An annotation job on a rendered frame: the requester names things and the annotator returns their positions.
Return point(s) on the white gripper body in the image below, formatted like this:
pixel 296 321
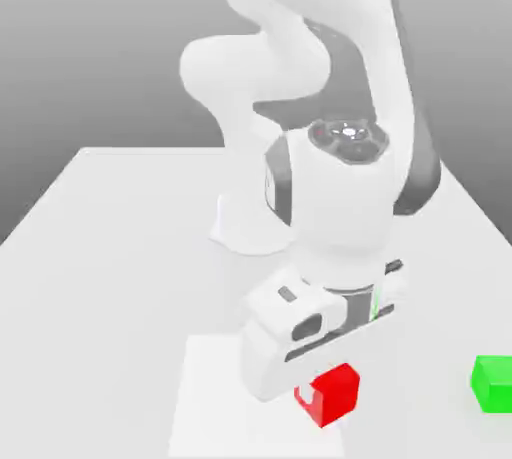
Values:
pixel 272 371

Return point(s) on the small red cube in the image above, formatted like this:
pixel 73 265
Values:
pixel 338 393

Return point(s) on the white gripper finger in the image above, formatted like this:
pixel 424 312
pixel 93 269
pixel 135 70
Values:
pixel 311 392

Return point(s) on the small green cube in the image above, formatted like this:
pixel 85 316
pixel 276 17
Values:
pixel 494 385

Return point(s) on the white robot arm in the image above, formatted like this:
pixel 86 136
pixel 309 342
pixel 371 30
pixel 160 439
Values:
pixel 340 203

